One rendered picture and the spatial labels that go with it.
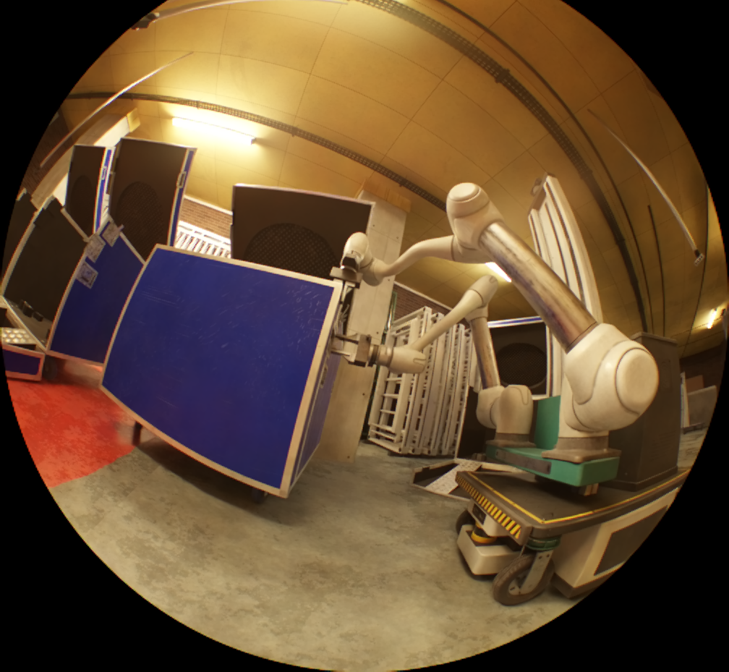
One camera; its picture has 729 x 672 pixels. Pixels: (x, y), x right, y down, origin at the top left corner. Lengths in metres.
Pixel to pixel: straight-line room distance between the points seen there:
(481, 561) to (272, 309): 1.10
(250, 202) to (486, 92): 2.39
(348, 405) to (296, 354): 1.45
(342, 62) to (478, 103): 1.41
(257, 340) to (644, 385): 1.03
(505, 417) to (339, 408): 1.50
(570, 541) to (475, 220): 0.95
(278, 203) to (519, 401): 1.78
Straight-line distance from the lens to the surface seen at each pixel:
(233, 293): 1.00
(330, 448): 2.26
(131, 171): 2.48
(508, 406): 1.10
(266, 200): 1.80
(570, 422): 0.70
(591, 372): 0.51
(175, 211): 2.11
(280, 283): 0.95
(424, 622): 0.77
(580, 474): 0.67
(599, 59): 3.15
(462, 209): 0.70
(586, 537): 0.82
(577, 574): 0.85
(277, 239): 1.86
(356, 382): 2.26
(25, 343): 1.60
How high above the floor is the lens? 0.54
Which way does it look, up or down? 23 degrees up
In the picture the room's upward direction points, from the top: 14 degrees clockwise
